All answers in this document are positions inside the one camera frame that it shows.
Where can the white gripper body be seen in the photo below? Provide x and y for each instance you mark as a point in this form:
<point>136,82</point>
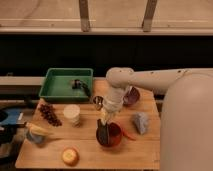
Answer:
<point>113,101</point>

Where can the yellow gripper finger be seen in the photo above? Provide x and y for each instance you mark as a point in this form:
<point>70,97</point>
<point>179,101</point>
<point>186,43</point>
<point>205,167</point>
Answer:
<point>105,117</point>

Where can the black eraser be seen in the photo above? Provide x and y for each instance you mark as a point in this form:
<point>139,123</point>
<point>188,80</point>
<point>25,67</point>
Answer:
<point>102,133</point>

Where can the red bowl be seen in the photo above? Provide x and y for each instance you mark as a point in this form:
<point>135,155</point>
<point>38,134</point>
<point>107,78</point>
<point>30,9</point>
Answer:
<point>115,135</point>

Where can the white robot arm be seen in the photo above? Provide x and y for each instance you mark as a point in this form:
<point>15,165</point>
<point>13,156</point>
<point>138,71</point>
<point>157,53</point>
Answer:
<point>186,130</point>

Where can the purple bowl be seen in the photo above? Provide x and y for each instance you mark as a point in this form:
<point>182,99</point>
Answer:
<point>131,96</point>

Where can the small metal cup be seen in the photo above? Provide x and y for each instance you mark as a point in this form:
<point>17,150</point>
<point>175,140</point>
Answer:
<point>98,102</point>

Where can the orange carrot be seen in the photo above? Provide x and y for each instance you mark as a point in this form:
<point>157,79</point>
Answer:
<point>127,134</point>

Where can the crumpled blue cloth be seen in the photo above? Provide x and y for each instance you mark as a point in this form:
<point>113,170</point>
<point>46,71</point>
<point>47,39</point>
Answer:
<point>141,122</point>

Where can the white cylindrical container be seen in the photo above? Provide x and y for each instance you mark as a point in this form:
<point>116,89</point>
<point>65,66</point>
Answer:
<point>72,113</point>

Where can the black brush in tray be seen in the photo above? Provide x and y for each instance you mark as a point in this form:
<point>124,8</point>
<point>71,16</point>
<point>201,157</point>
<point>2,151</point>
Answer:
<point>78,84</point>

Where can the green plastic tray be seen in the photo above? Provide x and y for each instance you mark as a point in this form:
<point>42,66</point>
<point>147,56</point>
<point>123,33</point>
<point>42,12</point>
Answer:
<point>56,87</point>

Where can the bunch of dark grapes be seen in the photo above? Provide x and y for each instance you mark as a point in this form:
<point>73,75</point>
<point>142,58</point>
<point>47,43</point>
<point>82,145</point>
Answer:
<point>47,112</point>

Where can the yellow corn cob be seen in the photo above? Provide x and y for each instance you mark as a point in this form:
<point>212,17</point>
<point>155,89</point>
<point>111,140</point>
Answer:
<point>37,130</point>

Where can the small blue cup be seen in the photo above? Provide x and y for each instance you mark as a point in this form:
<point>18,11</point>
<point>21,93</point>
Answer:
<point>37,139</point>

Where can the blue machine at left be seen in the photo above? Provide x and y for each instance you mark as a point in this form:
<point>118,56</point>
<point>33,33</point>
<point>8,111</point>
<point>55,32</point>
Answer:
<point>9,123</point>

